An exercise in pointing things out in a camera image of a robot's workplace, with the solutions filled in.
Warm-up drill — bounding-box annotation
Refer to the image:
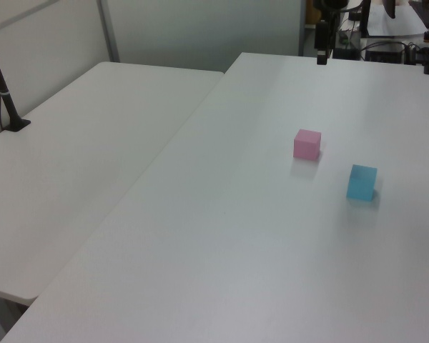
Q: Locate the black Franka gripper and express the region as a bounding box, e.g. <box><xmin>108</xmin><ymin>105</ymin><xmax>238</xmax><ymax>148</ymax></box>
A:
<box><xmin>312</xmin><ymin>0</ymin><xmax>348</xmax><ymax>66</ymax></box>

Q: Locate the blue cube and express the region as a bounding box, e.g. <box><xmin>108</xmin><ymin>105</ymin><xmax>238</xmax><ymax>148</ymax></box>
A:
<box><xmin>345</xmin><ymin>164</ymin><xmax>378</xmax><ymax>202</ymax></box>

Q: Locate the pink cube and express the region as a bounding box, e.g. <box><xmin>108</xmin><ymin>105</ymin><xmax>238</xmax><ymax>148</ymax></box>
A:
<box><xmin>292</xmin><ymin>129</ymin><xmax>322</xmax><ymax>160</ymax></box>

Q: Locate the yellow wooden board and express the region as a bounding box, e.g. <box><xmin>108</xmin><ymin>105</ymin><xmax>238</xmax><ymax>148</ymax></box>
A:
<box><xmin>305</xmin><ymin>0</ymin><xmax>317</xmax><ymax>25</ymax></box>

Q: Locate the small black box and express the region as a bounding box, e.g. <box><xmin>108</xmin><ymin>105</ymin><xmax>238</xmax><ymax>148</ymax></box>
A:
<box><xmin>332</xmin><ymin>47</ymin><xmax>359</xmax><ymax>60</ymax></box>

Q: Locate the black monitor stand pole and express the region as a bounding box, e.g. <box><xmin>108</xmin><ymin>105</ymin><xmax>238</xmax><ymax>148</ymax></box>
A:
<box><xmin>358</xmin><ymin>0</ymin><xmax>372</xmax><ymax>38</ymax></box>

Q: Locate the black electronics box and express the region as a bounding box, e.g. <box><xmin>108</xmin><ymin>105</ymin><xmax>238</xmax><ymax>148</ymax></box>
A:
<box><xmin>364</xmin><ymin>41</ymin><xmax>405</xmax><ymax>64</ymax></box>

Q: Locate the white paper sheet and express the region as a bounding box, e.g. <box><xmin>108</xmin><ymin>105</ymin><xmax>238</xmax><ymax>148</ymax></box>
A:
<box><xmin>367</xmin><ymin>0</ymin><xmax>427</xmax><ymax>38</ymax></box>

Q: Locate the black keyboard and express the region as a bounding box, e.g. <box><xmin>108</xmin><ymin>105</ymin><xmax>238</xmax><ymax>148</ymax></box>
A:
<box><xmin>408</xmin><ymin>0</ymin><xmax>429</xmax><ymax>27</ymax></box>

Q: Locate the grey partition post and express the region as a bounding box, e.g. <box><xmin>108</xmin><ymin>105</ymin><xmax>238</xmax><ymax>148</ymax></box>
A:
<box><xmin>297</xmin><ymin>0</ymin><xmax>307</xmax><ymax>57</ymax></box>

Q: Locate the black camera stand pole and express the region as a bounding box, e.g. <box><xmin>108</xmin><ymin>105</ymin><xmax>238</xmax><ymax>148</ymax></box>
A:
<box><xmin>0</xmin><ymin>28</ymin><xmax>32</xmax><ymax>134</ymax></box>

